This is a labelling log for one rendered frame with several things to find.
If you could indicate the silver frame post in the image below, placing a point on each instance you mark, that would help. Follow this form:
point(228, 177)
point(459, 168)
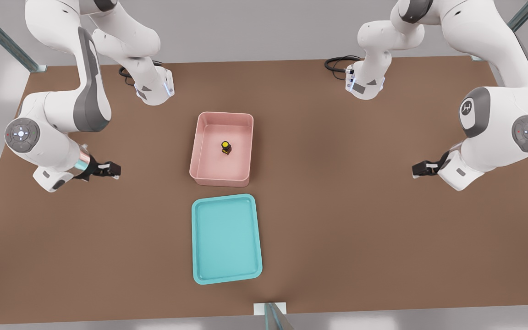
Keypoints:
point(523, 13)
point(273, 316)
point(2, 39)

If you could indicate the pale blue-green tray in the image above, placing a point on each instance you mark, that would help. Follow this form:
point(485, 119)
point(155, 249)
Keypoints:
point(226, 239)

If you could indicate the yellow and black button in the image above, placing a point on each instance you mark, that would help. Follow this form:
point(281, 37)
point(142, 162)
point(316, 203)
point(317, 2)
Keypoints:
point(226, 147)

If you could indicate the pink plastic box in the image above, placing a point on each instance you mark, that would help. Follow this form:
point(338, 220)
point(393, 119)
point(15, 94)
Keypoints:
point(222, 149)

